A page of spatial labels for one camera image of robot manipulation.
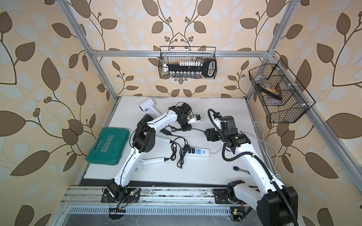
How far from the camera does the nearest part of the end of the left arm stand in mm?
800

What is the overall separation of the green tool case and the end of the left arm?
401mm

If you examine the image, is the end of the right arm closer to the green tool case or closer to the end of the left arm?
the end of the left arm

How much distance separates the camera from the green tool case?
846mm
